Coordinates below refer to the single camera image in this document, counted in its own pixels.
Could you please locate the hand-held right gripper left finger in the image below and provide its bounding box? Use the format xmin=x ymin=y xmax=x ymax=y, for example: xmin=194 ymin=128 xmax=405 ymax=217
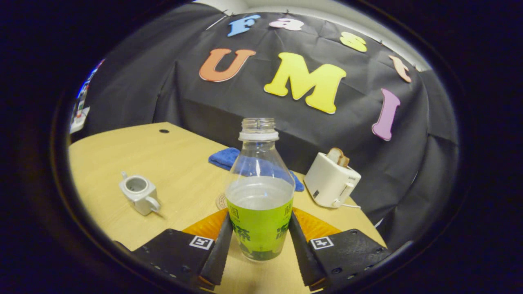
xmin=130 ymin=210 xmax=233 ymax=291

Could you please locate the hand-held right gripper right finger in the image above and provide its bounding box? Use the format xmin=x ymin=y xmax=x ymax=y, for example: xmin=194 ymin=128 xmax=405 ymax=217
xmin=288 ymin=207 xmax=393 ymax=291

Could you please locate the green label water bottle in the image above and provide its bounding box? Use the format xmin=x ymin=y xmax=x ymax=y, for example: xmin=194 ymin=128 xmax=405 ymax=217
xmin=224 ymin=118 xmax=295 ymax=262

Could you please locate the white floral teacup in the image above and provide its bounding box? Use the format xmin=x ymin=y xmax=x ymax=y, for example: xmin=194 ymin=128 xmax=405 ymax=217
xmin=119 ymin=171 xmax=161 ymax=216

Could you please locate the white toaster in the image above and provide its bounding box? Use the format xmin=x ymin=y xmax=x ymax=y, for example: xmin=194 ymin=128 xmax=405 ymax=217
xmin=303 ymin=152 xmax=362 ymax=209

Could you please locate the blue towel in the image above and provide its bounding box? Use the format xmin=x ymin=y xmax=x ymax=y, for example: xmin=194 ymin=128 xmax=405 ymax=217
xmin=208 ymin=147 xmax=305 ymax=192

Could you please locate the toast slice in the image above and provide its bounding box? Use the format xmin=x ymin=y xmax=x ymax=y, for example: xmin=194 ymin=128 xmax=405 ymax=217
xmin=327 ymin=147 xmax=350 ymax=168

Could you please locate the white plastic box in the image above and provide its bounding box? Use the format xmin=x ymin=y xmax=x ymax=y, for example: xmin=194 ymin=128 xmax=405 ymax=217
xmin=69 ymin=106 xmax=91 ymax=134

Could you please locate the computer monitor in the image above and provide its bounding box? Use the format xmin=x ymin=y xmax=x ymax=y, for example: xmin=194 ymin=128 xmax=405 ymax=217
xmin=76 ymin=58 xmax=106 ymax=113

